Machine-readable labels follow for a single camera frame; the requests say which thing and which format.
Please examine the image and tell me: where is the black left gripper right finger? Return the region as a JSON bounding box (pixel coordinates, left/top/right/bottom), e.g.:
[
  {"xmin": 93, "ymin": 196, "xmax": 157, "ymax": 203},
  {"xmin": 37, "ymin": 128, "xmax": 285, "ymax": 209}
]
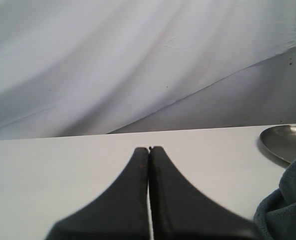
[{"xmin": 148, "ymin": 146, "xmax": 262, "ymax": 240}]

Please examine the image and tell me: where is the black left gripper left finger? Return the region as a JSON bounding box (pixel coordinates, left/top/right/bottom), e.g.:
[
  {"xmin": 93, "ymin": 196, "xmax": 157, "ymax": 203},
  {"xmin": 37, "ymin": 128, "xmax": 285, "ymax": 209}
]
[{"xmin": 46, "ymin": 147, "xmax": 150, "ymax": 240}]

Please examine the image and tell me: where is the grey fleece cloth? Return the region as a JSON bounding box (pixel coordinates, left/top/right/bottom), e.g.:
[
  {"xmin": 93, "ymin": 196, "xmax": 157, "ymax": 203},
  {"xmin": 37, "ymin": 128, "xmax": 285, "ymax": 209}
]
[{"xmin": 254, "ymin": 160, "xmax": 296, "ymax": 240}]

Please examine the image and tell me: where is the round steel plate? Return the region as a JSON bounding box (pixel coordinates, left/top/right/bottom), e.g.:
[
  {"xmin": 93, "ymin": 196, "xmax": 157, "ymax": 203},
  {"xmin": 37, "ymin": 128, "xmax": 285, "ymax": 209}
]
[{"xmin": 260, "ymin": 124, "xmax": 296, "ymax": 164}]

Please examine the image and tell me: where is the white backdrop sheet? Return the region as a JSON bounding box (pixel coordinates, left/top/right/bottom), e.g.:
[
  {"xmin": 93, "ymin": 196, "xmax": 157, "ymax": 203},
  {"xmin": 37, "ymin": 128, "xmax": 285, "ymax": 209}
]
[{"xmin": 0, "ymin": 0, "xmax": 296, "ymax": 140}]

